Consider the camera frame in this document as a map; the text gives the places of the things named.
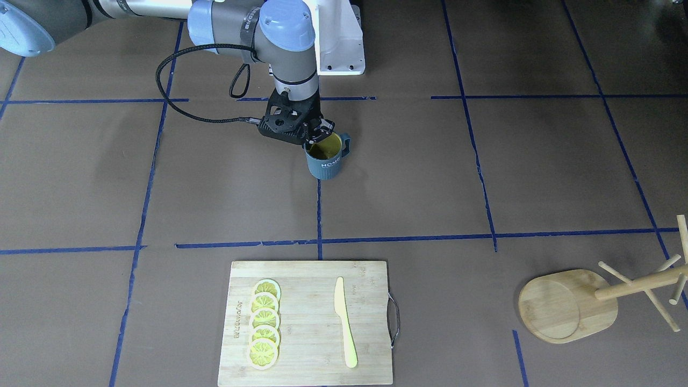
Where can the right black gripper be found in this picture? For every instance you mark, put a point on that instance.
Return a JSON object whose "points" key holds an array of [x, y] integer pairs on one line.
{"points": [[313, 114]]}

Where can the blue-green mug yellow inside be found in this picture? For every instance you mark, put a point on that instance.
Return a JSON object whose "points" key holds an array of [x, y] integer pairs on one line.
{"points": [[324, 158]]}

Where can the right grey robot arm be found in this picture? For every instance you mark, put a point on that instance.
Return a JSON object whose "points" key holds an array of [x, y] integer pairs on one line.
{"points": [[279, 33]]}

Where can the wooden cup storage rack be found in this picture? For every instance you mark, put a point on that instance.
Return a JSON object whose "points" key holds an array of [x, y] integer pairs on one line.
{"points": [[572, 304]]}

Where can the lemon slice one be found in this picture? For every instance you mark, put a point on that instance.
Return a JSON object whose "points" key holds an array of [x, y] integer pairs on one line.
{"points": [[268, 285]]}

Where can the yellow plastic knife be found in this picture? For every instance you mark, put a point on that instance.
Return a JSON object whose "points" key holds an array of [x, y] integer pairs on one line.
{"points": [[340, 308]]}

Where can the lemon slice two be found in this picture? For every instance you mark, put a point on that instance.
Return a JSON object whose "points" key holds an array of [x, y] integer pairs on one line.
{"points": [[264, 300]]}

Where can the lemon slice three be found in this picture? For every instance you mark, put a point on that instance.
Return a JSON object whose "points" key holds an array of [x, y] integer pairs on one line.
{"points": [[265, 316]]}

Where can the lemon slice four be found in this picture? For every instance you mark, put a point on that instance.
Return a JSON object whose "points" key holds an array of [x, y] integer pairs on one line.
{"points": [[266, 331]]}

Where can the bamboo cutting board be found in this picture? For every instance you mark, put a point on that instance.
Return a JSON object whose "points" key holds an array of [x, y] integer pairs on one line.
{"points": [[310, 352]]}

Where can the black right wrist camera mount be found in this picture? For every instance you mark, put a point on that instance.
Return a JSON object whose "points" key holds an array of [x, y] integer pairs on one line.
{"points": [[278, 121]]}

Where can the white camera post base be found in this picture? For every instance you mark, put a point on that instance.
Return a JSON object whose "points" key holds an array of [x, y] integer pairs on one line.
{"points": [[339, 37]]}

